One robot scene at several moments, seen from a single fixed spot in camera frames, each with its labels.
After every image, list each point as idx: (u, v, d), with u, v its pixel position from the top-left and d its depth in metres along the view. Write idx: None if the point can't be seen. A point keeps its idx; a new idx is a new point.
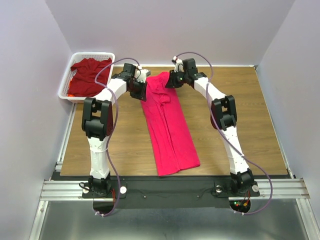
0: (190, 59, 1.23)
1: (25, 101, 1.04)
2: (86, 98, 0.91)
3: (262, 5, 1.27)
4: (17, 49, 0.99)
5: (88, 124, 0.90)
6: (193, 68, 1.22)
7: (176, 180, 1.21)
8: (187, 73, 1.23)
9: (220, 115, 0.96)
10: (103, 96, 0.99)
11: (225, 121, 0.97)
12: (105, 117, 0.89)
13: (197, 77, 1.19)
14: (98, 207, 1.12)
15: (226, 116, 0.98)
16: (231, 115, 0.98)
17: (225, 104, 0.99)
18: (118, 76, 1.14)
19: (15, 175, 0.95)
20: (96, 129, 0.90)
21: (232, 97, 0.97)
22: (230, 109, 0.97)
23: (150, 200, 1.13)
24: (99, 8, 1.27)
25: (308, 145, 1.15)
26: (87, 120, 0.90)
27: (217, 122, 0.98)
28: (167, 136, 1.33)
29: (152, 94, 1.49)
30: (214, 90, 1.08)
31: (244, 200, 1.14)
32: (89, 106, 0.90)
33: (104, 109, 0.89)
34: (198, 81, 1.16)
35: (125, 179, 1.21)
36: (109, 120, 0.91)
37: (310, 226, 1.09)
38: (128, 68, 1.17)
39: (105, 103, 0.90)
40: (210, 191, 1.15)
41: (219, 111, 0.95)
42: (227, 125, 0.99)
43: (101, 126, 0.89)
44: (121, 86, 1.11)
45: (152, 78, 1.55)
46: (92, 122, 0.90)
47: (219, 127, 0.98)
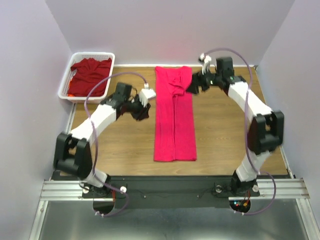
0: (227, 57, 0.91)
1: (24, 102, 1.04)
2: (59, 134, 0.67)
3: (262, 6, 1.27)
4: (17, 49, 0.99)
5: (58, 166, 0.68)
6: (229, 69, 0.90)
7: (179, 180, 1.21)
8: (220, 75, 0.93)
9: (261, 135, 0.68)
10: (81, 132, 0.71)
11: (267, 144, 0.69)
12: (79, 160, 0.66)
13: (234, 82, 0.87)
14: (98, 207, 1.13)
15: (268, 137, 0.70)
16: (276, 137, 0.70)
17: (270, 121, 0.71)
18: (107, 101, 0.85)
19: (15, 175, 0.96)
20: (70, 173, 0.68)
21: (283, 114, 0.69)
22: (277, 128, 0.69)
23: (150, 201, 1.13)
24: (99, 8, 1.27)
25: (308, 145, 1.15)
26: (59, 160, 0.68)
27: (255, 144, 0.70)
28: (171, 125, 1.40)
29: (167, 85, 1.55)
30: (259, 104, 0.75)
31: (244, 200, 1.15)
32: (62, 146, 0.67)
33: (79, 150, 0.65)
34: (234, 87, 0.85)
35: (125, 179, 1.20)
36: (87, 160, 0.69)
37: (310, 226, 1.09)
38: (121, 88, 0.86)
39: (81, 141, 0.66)
40: (210, 191, 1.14)
41: (260, 131, 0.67)
42: (268, 149, 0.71)
43: (75, 170, 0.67)
44: (108, 116, 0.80)
45: (172, 70, 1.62)
46: (64, 163, 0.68)
47: (256, 150, 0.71)
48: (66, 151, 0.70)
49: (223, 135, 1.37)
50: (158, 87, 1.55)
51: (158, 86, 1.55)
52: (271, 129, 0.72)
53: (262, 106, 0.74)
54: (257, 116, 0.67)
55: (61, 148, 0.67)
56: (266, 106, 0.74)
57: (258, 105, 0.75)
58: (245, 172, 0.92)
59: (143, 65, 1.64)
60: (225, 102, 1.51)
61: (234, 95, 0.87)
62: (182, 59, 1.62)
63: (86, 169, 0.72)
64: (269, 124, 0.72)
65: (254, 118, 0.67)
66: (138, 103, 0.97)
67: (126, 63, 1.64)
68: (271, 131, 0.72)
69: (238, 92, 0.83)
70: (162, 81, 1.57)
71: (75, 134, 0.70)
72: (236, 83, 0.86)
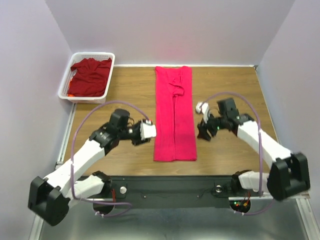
0: (228, 98, 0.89)
1: (24, 102, 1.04)
2: (33, 179, 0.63)
3: (262, 6, 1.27)
4: (17, 50, 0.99)
5: (32, 210, 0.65)
6: (233, 110, 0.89)
7: (179, 180, 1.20)
8: (225, 116, 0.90)
9: (286, 183, 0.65)
10: (57, 179, 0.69)
11: (293, 190, 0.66)
12: (50, 209, 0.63)
13: (242, 121, 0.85)
14: (98, 207, 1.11)
15: (292, 183, 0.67)
16: (302, 182, 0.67)
17: (291, 164, 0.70)
18: (97, 134, 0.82)
19: (15, 176, 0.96)
20: (43, 217, 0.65)
21: (305, 156, 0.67)
22: (301, 172, 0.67)
23: (150, 201, 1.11)
24: (98, 8, 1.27)
25: (308, 145, 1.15)
26: (32, 204, 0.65)
27: (280, 192, 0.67)
28: (171, 126, 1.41)
29: (167, 85, 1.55)
30: (277, 147, 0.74)
31: (244, 200, 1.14)
32: (35, 192, 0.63)
33: (49, 201, 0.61)
34: (243, 128, 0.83)
35: (125, 179, 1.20)
36: (61, 207, 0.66)
37: (310, 226, 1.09)
38: (116, 120, 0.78)
39: (53, 192, 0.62)
40: (210, 191, 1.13)
41: (284, 178, 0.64)
42: (295, 195, 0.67)
43: (47, 217, 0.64)
44: (93, 156, 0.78)
45: (172, 70, 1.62)
46: (37, 208, 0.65)
47: (281, 198, 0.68)
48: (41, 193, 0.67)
49: (223, 135, 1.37)
50: (158, 87, 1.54)
51: (158, 86, 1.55)
52: (293, 172, 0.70)
53: (281, 148, 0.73)
54: (278, 162, 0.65)
55: (35, 194, 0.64)
56: (284, 148, 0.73)
57: (274, 149, 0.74)
58: (249, 183, 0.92)
59: (143, 65, 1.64)
60: None
61: (244, 137, 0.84)
62: (182, 60, 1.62)
63: (60, 214, 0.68)
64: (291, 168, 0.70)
65: (275, 164, 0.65)
66: (137, 132, 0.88)
67: (126, 63, 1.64)
68: (293, 174, 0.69)
69: (248, 132, 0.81)
70: (162, 81, 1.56)
71: (50, 179, 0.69)
72: (245, 122, 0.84)
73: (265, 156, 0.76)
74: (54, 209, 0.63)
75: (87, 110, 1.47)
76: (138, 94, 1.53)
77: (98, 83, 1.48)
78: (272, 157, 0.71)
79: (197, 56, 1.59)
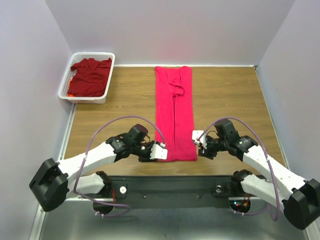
0: (227, 122, 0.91)
1: (24, 102, 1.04)
2: (47, 160, 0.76)
3: (262, 6, 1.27)
4: (16, 49, 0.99)
5: (33, 188, 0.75)
6: (233, 133, 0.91)
7: (178, 179, 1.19)
8: (227, 141, 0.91)
9: (306, 213, 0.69)
10: (68, 167, 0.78)
11: (312, 216, 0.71)
12: (50, 194, 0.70)
13: (243, 147, 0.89)
14: (98, 207, 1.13)
15: (310, 209, 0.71)
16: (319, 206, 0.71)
17: (305, 190, 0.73)
18: (114, 140, 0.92)
19: (15, 176, 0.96)
20: (39, 198, 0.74)
21: (318, 182, 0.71)
22: (317, 198, 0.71)
23: (150, 201, 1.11)
24: (98, 8, 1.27)
25: (308, 145, 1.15)
26: (35, 182, 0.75)
27: (302, 222, 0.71)
28: (171, 126, 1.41)
29: (167, 85, 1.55)
30: (290, 177, 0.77)
31: (244, 200, 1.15)
32: (44, 172, 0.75)
33: (53, 185, 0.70)
34: (250, 155, 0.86)
35: (125, 179, 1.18)
36: (58, 196, 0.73)
37: (310, 226, 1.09)
38: (134, 133, 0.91)
39: (60, 178, 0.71)
40: (210, 191, 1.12)
41: (304, 210, 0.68)
42: (314, 219, 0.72)
43: (43, 199, 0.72)
44: (103, 158, 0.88)
45: (172, 70, 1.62)
46: (38, 187, 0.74)
47: (304, 225, 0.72)
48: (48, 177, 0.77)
49: None
50: (158, 87, 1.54)
51: (158, 86, 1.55)
52: (308, 197, 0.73)
53: (295, 177, 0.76)
54: (295, 195, 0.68)
55: (42, 174, 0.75)
56: (296, 177, 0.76)
57: (288, 179, 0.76)
58: (253, 189, 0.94)
59: (142, 65, 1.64)
60: (225, 102, 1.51)
61: (251, 162, 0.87)
62: (182, 59, 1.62)
63: (56, 204, 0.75)
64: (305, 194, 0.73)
65: (293, 197, 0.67)
66: (148, 150, 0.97)
67: (126, 63, 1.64)
68: (308, 199, 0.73)
69: (256, 159, 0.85)
70: (161, 81, 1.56)
71: (61, 165, 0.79)
72: (250, 148, 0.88)
73: (278, 185, 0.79)
74: (53, 195, 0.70)
75: (87, 110, 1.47)
76: (138, 94, 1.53)
77: (98, 83, 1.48)
78: (289, 188, 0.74)
79: (197, 56, 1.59)
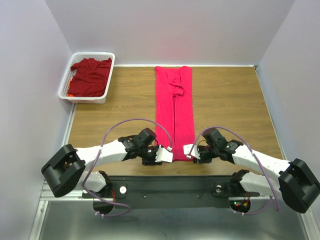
0: (213, 129, 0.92)
1: (24, 102, 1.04)
2: (65, 145, 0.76)
3: (262, 6, 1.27)
4: (16, 50, 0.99)
5: (47, 171, 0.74)
6: (221, 139, 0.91)
7: (178, 179, 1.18)
8: (216, 148, 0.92)
9: (300, 193, 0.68)
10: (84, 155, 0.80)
11: (310, 198, 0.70)
12: (65, 178, 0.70)
13: (233, 149, 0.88)
14: (98, 207, 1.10)
15: (306, 190, 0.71)
16: (313, 185, 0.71)
17: (294, 171, 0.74)
18: (125, 140, 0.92)
19: (15, 176, 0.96)
20: (51, 183, 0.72)
21: (302, 161, 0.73)
22: (308, 177, 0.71)
23: (151, 201, 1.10)
24: (99, 8, 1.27)
25: (308, 145, 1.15)
26: (50, 166, 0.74)
27: (301, 205, 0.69)
28: (171, 126, 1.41)
29: (167, 85, 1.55)
30: (276, 162, 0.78)
31: (244, 200, 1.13)
32: (61, 156, 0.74)
33: (71, 169, 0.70)
34: (237, 154, 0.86)
35: (125, 179, 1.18)
36: (72, 182, 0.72)
37: (310, 226, 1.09)
38: (144, 135, 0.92)
39: (77, 164, 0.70)
40: (210, 191, 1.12)
41: (296, 189, 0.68)
42: (314, 200, 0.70)
43: (56, 184, 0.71)
44: (116, 153, 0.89)
45: (172, 70, 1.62)
46: (52, 171, 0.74)
47: (305, 209, 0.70)
48: (63, 162, 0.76)
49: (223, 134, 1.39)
50: (158, 87, 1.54)
51: (158, 85, 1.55)
52: (300, 179, 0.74)
53: (281, 162, 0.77)
54: (283, 176, 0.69)
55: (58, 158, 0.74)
56: (280, 161, 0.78)
57: (274, 165, 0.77)
58: (253, 185, 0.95)
59: (142, 65, 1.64)
60: (225, 102, 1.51)
61: (241, 161, 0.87)
62: (182, 59, 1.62)
63: (66, 191, 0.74)
64: (296, 175, 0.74)
65: (281, 179, 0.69)
66: (153, 152, 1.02)
67: (126, 63, 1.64)
68: (301, 181, 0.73)
69: (243, 156, 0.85)
70: (161, 81, 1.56)
71: (79, 152, 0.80)
72: (237, 148, 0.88)
73: (269, 173, 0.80)
74: (69, 180, 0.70)
75: (87, 110, 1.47)
76: (138, 94, 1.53)
77: (98, 83, 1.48)
78: (277, 172, 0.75)
79: (197, 56, 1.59)
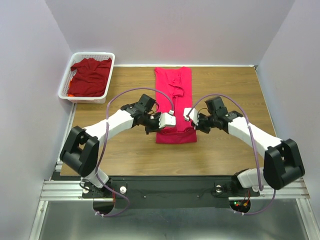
0: (216, 97, 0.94)
1: (24, 103, 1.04)
2: (72, 127, 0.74)
3: (262, 7, 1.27)
4: (17, 50, 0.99)
5: (66, 157, 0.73)
6: (221, 108, 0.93)
7: (179, 180, 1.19)
8: (215, 116, 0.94)
9: (281, 171, 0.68)
10: (93, 131, 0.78)
11: (289, 178, 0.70)
12: (85, 156, 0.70)
13: (231, 118, 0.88)
14: (98, 207, 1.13)
15: (287, 169, 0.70)
16: (296, 167, 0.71)
17: (283, 152, 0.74)
18: (128, 107, 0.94)
19: (15, 176, 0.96)
20: (74, 165, 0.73)
21: (294, 142, 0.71)
22: (294, 158, 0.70)
23: (150, 201, 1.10)
24: (99, 9, 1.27)
25: (308, 146, 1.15)
26: (66, 150, 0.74)
27: (277, 181, 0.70)
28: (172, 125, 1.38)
29: (167, 86, 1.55)
30: (267, 138, 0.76)
31: (244, 200, 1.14)
32: (74, 138, 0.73)
33: (87, 146, 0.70)
34: (233, 123, 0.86)
35: (125, 179, 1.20)
36: (92, 158, 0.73)
37: (310, 226, 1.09)
38: (145, 101, 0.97)
39: (91, 140, 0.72)
40: (210, 191, 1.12)
41: (278, 166, 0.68)
42: (293, 181, 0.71)
43: (79, 164, 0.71)
44: (124, 122, 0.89)
45: (172, 70, 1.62)
46: (71, 155, 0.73)
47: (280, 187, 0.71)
48: (77, 145, 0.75)
49: (223, 135, 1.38)
50: (157, 88, 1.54)
51: (158, 86, 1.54)
52: (287, 160, 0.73)
53: (272, 139, 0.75)
54: (270, 151, 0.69)
55: (72, 141, 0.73)
56: (274, 137, 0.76)
57: (265, 139, 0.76)
58: (250, 183, 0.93)
59: (142, 64, 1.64)
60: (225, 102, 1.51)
61: (235, 132, 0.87)
62: (182, 59, 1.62)
63: (90, 168, 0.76)
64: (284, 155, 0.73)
65: (267, 153, 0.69)
66: (156, 120, 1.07)
67: (126, 63, 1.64)
68: (287, 162, 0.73)
69: (238, 126, 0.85)
70: (161, 81, 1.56)
71: (88, 131, 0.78)
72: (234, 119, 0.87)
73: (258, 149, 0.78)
74: (89, 157, 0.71)
75: (87, 110, 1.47)
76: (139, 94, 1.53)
77: (98, 83, 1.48)
78: (264, 146, 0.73)
79: (197, 56, 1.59)
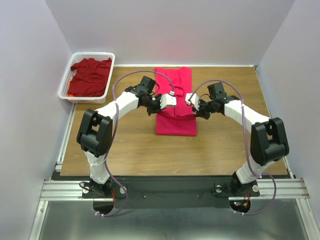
0: (218, 83, 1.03)
1: (24, 103, 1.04)
2: (85, 110, 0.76)
3: (262, 7, 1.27)
4: (16, 50, 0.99)
5: (82, 139, 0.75)
6: (221, 93, 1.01)
7: (179, 179, 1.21)
8: (214, 99, 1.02)
9: (265, 144, 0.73)
10: (106, 111, 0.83)
11: (273, 152, 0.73)
12: (102, 135, 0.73)
13: (228, 100, 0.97)
14: (98, 207, 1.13)
15: (272, 145, 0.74)
16: (281, 144, 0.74)
17: (271, 131, 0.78)
18: (132, 89, 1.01)
19: (15, 176, 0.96)
20: (90, 146, 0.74)
21: (281, 120, 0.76)
22: (279, 135, 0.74)
23: (151, 201, 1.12)
24: (99, 9, 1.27)
25: (308, 145, 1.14)
26: (82, 133, 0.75)
27: (260, 153, 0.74)
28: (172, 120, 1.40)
29: (167, 86, 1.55)
30: (255, 115, 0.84)
31: (244, 200, 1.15)
32: (88, 120, 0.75)
33: (102, 125, 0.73)
34: (229, 105, 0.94)
35: (125, 179, 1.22)
36: (107, 138, 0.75)
37: (310, 226, 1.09)
38: (146, 82, 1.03)
39: (105, 119, 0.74)
40: (210, 191, 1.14)
41: (262, 139, 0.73)
42: (277, 157, 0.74)
43: (96, 144, 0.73)
44: (130, 102, 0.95)
45: (172, 70, 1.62)
46: (87, 137, 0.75)
47: (263, 160, 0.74)
48: (91, 127, 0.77)
49: (223, 134, 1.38)
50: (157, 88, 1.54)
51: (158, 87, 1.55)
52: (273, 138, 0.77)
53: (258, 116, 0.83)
54: (256, 125, 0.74)
55: (87, 123, 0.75)
56: (262, 116, 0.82)
57: (254, 116, 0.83)
58: (247, 176, 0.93)
59: (142, 65, 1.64)
60: None
61: (230, 112, 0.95)
62: (182, 59, 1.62)
63: (105, 148, 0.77)
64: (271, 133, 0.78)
65: (253, 126, 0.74)
66: (158, 102, 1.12)
67: (126, 63, 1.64)
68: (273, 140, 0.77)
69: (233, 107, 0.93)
70: (161, 82, 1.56)
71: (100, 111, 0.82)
72: (230, 101, 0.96)
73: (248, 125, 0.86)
74: (105, 135, 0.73)
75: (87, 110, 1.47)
76: None
77: (98, 83, 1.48)
78: (251, 122, 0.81)
79: (197, 56, 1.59)
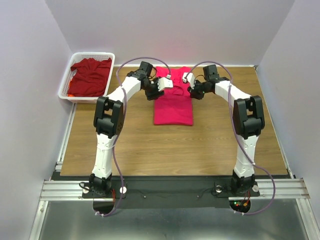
0: (211, 64, 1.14)
1: (24, 103, 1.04)
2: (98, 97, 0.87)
3: (261, 7, 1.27)
4: (16, 50, 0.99)
5: (98, 122, 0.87)
6: (214, 73, 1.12)
7: (179, 179, 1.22)
8: (208, 79, 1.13)
9: (243, 117, 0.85)
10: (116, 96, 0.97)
11: (250, 125, 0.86)
12: (116, 118, 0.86)
13: (219, 81, 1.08)
14: (98, 207, 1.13)
15: (250, 119, 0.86)
16: (258, 119, 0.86)
17: (251, 107, 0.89)
18: (133, 73, 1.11)
19: (15, 176, 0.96)
20: (106, 127, 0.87)
21: (260, 98, 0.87)
22: (257, 110, 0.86)
23: (151, 200, 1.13)
24: (99, 9, 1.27)
25: (308, 145, 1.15)
26: (98, 118, 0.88)
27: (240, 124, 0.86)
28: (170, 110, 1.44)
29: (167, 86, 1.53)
30: (237, 92, 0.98)
31: (244, 200, 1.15)
32: (101, 106, 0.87)
33: (115, 109, 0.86)
34: (219, 84, 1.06)
35: (125, 179, 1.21)
36: (120, 119, 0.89)
37: (310, 226, 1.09)
38: (145, 66, 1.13)
39: (117, 103, 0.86)
40: (210, 191, 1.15)
41: (242, 113, 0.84)
42: (253, 129, 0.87)
43: (111, 125, 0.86)
44: (134, 86, 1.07)
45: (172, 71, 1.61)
46: (103, 120, 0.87)
47: (242, 131, 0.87)
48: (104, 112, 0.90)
49: (223, 134, 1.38)
50: None
51: None
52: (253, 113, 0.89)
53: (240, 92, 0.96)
54: (238, 100, 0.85)
55: (101, 108, 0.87)
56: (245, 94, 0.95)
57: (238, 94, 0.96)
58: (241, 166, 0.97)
59: None
60: (225, 102, 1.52)
61: (220, 91, 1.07)
62: (182, 59, 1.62)
63: (119, 129, 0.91)
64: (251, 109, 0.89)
65: (235, 101, 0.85)
66: (156, 85, 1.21)
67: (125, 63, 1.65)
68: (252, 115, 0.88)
69: (223, 86, 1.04)
70: None
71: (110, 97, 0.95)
72: (221, 81, 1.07)
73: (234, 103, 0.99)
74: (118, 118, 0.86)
75: (87, 110, 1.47)
76: (139, 93, 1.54)
77: (98, 83, 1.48)
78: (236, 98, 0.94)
79: (197, 56, 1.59)
